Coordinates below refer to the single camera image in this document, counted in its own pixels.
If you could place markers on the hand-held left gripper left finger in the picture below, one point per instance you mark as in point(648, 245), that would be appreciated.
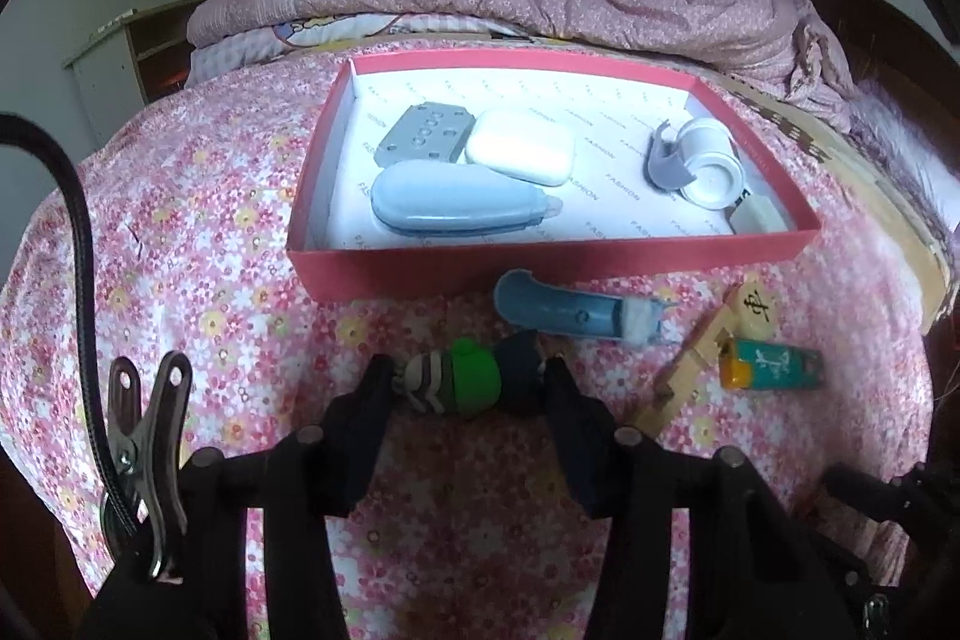
point(367, 430)

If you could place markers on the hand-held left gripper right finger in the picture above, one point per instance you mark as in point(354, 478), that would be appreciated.
point(581, 449)

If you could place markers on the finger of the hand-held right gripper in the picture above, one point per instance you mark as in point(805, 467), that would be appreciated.
point(862, 488)

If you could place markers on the green figure toy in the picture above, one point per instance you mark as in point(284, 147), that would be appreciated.
point(469, 377)

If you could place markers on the pink cardboard box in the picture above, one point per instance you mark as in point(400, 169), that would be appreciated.
point(525, 269)

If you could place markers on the grey correction tape dispenser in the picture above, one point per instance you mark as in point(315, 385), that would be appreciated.
point(442, 197)

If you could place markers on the pale grey eraser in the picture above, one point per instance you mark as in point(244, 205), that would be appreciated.
point(754, 214)

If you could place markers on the grey plate with holes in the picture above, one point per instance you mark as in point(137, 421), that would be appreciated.
point(420, 134)

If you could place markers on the white earbud case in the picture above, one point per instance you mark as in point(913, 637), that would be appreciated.
point(517, 149)

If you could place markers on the grey and white tape holder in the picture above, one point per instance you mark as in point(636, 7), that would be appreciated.
point(709, 160)

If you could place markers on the wooden puzzle piece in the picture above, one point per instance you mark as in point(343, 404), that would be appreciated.
point(686, 370)

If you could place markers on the green and orange lighter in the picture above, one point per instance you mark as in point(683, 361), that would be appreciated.
point(772, 368)

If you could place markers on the cream game tile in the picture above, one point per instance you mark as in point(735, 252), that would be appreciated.
point(754, 310)

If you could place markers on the metal spring clip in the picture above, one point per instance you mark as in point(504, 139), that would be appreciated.
point(146, 430)

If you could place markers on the pink floral bed sheet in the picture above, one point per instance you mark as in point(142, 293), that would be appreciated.
point(187, 235)

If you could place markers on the tan woven mat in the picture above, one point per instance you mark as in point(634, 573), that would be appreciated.
point(862, 175)

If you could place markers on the fluffy grey blanket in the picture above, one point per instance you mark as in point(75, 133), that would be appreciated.
point(907, 160)

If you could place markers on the cartoon printed blanket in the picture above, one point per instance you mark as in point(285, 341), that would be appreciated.
point(300, 33)

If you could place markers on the pale bedside shelf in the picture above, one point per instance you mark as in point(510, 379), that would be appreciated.
point(105, 78)

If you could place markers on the dark wooden headboard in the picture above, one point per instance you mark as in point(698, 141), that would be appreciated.
point(885, 25)

